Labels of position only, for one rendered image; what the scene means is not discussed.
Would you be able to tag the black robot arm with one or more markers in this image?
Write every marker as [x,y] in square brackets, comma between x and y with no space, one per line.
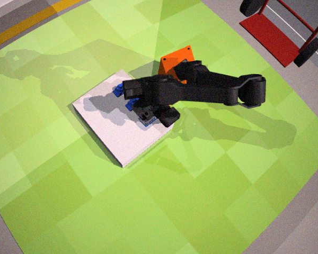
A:
[202,86]

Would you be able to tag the pale pink flat panel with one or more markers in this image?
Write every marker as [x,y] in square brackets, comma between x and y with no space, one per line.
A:
[110,117]

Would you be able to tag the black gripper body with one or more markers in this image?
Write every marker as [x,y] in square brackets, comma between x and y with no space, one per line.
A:
[168,115]

